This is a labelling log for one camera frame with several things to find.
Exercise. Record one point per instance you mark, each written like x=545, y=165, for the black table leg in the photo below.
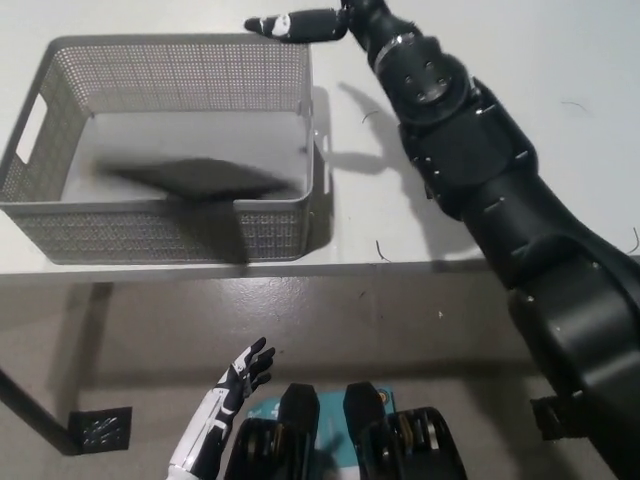
x=30, y=400

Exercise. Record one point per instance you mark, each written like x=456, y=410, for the grey perforated plastic basket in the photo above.
x=150, y=235

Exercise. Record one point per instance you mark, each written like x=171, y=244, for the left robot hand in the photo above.
x=225, y=405

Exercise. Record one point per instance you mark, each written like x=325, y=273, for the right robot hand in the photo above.
x=310, y=25

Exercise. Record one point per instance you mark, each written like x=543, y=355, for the black ribbed robot body block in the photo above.
x=295, y=425
x=425, y=445

